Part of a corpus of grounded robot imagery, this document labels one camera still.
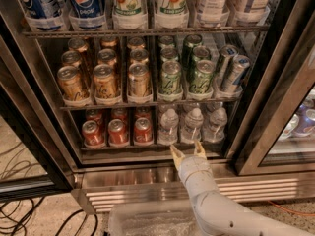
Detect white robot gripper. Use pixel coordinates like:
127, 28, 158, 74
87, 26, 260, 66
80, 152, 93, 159
170, 140, 219, 198

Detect clear plastic water bottle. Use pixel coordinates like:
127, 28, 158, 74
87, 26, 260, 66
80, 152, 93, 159
181, 108, 204, 144

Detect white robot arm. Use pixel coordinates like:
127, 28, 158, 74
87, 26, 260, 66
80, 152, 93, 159
170, 141, 312, 236

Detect clear water bottle left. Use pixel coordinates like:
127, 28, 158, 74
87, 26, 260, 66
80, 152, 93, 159
158, 109, 179, 146

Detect clear water bottle right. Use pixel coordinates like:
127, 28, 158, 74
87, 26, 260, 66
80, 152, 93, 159
203, 107, 227, 144

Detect glass fridge door right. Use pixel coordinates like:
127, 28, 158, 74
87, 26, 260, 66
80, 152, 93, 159
226, 0, 315, 176

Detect glass fridge door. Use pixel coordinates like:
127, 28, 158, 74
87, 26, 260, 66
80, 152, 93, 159
0, 37, 74, 202
226, 0, 315, 176

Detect steel fridge base grille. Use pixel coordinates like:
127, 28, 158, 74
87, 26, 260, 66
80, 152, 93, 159
71, 163, 315, 214

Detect glass fridge door left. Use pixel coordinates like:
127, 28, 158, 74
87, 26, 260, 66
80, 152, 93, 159
0, 37, 74, 202

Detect red soda can front right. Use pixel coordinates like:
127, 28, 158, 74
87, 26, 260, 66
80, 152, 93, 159
134, 117, 153, 146

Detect red soda can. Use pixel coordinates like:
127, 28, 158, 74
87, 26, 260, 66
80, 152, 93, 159
134, 117, 153, 146
82, 120, 104, 147
108, 119, 129, 146

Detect clear plastic bin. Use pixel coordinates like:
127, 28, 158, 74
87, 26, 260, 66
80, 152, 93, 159
108, 200, 203, 236

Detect red soda can front middle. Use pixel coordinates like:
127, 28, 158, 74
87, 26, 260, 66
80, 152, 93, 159
108, 119, 129, 146

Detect green LaCroix can front right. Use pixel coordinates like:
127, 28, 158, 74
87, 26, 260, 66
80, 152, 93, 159
189, 60, 215, 94

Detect green lacroix can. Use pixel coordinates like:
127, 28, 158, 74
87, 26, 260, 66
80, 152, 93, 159
189, 60, 215, 94
159, 61, 181, 95

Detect green LaCroix can front left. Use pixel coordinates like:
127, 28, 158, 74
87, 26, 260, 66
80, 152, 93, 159
159, 61, 181, 95

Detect tan LaCroix can front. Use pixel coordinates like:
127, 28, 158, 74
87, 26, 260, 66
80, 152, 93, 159
128, 63, 151, 97

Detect silver blue slim can rear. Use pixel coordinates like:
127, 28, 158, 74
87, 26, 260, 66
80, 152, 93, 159
216, 44, 238, 80

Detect silver blue slim can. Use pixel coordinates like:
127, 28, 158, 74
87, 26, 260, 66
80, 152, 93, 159
216, 44, 238, 80
221, 55, 250, 93

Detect red soda can front left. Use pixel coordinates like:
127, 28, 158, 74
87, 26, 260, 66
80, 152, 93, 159
82, 120, 104, 147

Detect silver blue slim can front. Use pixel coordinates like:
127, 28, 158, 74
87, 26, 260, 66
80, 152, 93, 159
221, 55, 250, 93

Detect orange LaCroix can front middle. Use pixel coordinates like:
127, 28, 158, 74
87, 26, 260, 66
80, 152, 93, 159
94, 64, 118, 99

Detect orange lacroix can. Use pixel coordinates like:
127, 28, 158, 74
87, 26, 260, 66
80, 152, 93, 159
94, 64, 118, 99
57, 66, 89, 101

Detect purple can behind glass door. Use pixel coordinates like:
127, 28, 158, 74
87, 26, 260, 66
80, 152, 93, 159
293, 109, 315, 137

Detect orange LaCroix can front left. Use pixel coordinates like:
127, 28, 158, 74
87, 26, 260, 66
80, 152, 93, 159
57, 66, 89, 101

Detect orange cable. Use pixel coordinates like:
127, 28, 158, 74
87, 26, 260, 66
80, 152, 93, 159
267, 200, 315, 218

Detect black floor cables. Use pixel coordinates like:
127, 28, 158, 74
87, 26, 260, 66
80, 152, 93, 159
0, 141, 99, 236

